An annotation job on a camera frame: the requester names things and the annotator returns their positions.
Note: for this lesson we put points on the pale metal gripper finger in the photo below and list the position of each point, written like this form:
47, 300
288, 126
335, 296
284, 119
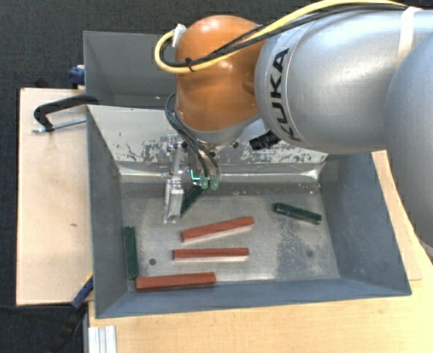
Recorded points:
168, 206
177, 204

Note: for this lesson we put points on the grey metal bin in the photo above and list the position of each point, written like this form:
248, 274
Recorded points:
238, 270

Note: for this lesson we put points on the red-brown flat block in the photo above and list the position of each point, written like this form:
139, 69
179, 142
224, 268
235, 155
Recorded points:
210, 253
216, 229
175, 281

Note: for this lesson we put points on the dark green block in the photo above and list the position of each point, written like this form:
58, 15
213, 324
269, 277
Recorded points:
131, 252
297, 213
191, 201

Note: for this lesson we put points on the black cylinder on white bracket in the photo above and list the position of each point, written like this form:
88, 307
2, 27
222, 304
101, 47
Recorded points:
264, 140

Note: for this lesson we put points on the pale wood flat board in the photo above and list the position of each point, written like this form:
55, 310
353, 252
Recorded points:
52, 204

